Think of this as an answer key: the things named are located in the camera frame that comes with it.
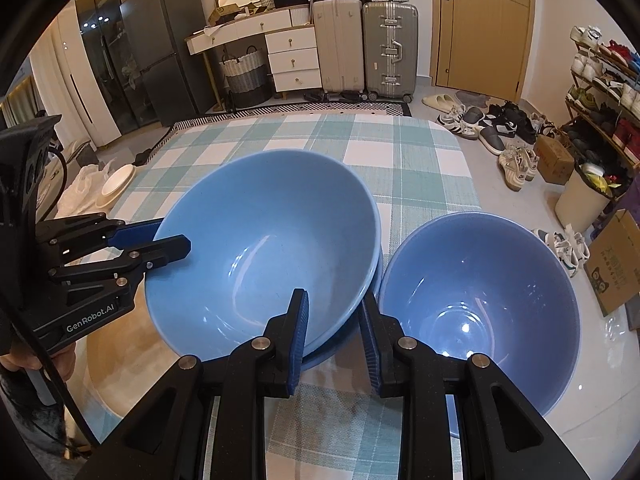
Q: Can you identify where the white trash bin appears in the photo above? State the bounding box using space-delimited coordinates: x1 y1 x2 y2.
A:
555 160 613 228

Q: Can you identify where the white plastic bag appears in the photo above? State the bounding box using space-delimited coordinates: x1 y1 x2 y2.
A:
57 162 113 216

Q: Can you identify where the wooden shoe rack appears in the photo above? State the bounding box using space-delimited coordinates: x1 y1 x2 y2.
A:
565 25 640 171

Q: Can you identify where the white green sneaker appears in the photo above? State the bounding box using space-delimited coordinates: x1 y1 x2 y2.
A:
532 227 576 261
557 225 592 278

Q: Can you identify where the shoe rack with shoes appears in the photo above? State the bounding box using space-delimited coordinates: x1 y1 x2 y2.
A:
570 25 640 161

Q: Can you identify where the person's left hand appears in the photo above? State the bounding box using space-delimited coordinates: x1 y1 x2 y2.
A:
0 342 78 383

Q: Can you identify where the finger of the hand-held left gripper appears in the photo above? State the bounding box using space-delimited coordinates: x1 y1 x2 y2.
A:
37 213 167 261
50 234 192 291

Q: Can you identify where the wooden door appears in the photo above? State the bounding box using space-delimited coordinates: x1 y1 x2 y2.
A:
431 0 537 92

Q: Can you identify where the silver suitcase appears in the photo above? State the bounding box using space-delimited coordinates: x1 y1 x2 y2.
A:
361 1 420 102

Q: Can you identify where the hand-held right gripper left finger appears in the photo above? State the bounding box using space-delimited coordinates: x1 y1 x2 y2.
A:
75 288 310 480

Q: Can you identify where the grey refrigerator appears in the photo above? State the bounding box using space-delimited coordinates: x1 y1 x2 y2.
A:
119 0 216 127

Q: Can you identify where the dark glass cabinet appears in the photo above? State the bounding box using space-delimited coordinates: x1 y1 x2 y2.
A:
75 0 151 146

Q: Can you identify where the small white bowl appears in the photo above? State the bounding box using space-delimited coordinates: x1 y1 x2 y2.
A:
102 164 137 196

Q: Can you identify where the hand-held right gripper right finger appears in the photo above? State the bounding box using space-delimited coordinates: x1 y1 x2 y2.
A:
361 290 591 480

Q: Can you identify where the small white plates stack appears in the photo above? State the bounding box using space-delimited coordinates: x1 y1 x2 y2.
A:
99 175 132 209

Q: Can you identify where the woven laundry basket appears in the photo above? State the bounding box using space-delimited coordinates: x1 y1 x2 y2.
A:
220 46 273 109

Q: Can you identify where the white vanity desk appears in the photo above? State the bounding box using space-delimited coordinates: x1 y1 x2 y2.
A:
186 4 323 111

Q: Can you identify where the printed cardboard box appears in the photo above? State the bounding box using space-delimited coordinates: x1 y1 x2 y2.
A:
582 208 640 318

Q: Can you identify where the blue bowl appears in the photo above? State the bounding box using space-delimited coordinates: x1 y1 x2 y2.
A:
300 245 385 373
145 149 379 362
377 211 585 438

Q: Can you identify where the brown cardboard box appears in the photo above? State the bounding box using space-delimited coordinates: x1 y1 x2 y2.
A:
535 134 576 186

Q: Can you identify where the pile of assorted shoes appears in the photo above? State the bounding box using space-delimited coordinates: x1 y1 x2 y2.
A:
437 100 556 191

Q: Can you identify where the beige suitcase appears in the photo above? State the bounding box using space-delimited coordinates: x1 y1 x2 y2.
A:
312 0 365 101

